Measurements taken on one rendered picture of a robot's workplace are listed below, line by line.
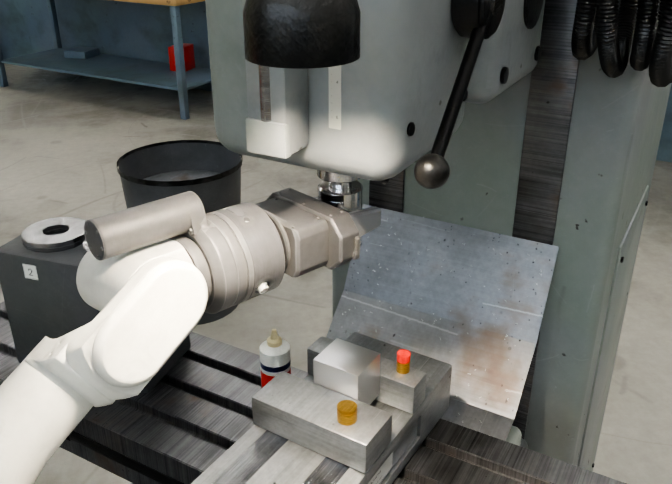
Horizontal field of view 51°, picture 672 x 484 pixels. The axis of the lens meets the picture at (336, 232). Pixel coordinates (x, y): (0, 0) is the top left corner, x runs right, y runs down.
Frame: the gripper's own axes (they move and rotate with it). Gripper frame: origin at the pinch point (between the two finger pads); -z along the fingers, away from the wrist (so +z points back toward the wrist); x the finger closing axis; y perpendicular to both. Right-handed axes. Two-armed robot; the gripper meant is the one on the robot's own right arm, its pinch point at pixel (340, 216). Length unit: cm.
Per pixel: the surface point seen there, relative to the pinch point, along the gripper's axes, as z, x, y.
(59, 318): 17.8, 36.6, 22.1
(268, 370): 0.9, 12.2, 25.8
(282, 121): 11.8, -5.4, -13.6
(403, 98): 4.0, -11.5, -15.4
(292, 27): 20.7, -17.6, -23.4
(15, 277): 20.8, 42.0, 16.8
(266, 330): -95, 141, 122
